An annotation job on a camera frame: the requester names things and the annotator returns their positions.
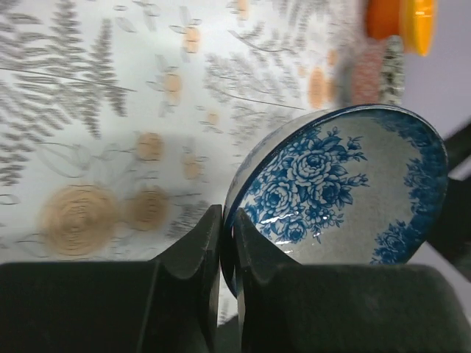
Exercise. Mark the floral table mat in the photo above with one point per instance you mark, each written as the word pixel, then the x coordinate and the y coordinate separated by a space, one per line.
pixel 123 121

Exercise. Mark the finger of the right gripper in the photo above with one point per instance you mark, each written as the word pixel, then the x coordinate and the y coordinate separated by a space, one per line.
pixel 451 234
pixel 458 151

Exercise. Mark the yellow ribbed bowl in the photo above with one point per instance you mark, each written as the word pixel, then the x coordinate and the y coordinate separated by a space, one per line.
pixel 417 25

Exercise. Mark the red pattern bowl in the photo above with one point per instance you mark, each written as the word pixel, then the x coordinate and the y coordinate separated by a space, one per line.
pixel 376 75

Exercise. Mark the orange ribbed bowl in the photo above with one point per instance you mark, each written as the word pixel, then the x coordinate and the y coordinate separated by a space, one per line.
pixel 382 18

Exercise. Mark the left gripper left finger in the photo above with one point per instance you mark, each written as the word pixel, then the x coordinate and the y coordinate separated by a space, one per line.
pixel 166 304

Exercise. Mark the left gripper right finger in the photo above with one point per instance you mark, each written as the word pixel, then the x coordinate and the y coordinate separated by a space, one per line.
pixel 288 307

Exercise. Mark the blue floral white bowl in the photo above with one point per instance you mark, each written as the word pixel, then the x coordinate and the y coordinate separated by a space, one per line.
pixel 363 184

